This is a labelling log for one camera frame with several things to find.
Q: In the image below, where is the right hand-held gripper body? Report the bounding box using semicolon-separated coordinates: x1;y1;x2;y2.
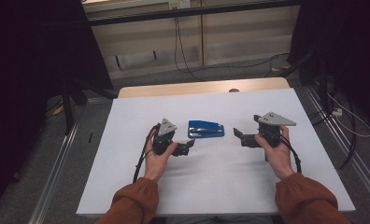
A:
257;111;297;148

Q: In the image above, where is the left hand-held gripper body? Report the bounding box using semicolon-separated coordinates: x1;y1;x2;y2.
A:
151;118;178;156

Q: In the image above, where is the blue stapler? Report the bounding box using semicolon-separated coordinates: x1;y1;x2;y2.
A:
187;119;225;139

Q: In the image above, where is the person's left hand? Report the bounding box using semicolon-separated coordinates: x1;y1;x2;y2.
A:
144;129;178;183

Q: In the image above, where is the person's right hand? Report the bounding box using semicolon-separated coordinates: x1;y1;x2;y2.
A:
255;125;296;181

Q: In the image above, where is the wooden table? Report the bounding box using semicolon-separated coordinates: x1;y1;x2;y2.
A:
117;77;291;99

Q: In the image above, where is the white table board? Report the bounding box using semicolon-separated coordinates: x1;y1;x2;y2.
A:
76;88;357;217

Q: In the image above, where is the black metal stand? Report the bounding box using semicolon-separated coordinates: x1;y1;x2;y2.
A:
61;77;119;135

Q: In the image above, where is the dark curtain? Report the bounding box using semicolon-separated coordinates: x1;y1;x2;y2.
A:
287;0;370;132
0;0;114;213

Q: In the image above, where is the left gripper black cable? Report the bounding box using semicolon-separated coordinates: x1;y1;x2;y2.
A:
132;123;161;184

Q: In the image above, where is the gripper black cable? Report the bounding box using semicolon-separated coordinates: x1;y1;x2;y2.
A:
263;129;303;175
132;123;161;184

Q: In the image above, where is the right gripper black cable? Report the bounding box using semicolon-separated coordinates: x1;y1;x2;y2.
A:
263;129;303;175

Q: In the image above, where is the thick black floor cable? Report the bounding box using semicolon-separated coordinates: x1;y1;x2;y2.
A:
308;52;358;171

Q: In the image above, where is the black cable from wall socket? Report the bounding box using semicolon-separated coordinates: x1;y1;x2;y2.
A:
173;8;291;82

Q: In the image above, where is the white floor cable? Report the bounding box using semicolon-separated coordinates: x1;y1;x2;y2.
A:
327;92;370;138

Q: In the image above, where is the aluminium floor rail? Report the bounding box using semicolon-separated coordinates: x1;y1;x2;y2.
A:
303;85;370;203
27;97;112;224

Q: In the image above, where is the black horizontal frame bar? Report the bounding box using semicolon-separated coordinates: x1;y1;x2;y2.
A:
88;0;301;26

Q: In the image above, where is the white wall socket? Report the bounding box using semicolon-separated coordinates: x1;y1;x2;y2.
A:
168;0;192;9

